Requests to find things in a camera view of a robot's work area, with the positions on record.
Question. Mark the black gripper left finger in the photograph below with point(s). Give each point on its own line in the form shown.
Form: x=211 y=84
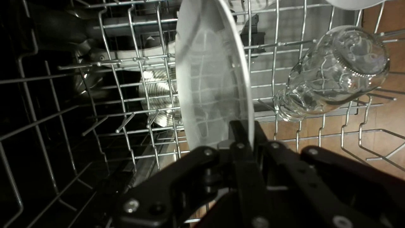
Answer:
x=245 y=178

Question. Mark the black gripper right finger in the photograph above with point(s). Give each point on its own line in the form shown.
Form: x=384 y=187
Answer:
x=321 y=185

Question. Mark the white round plate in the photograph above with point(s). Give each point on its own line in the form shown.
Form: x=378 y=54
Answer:
x=211 y=71

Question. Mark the white dinner plate standing upright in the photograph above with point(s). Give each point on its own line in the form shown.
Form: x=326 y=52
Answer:
x=355 y=3

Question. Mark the clear drinking glass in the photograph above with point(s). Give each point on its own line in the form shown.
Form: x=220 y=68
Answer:
x=337 y=71

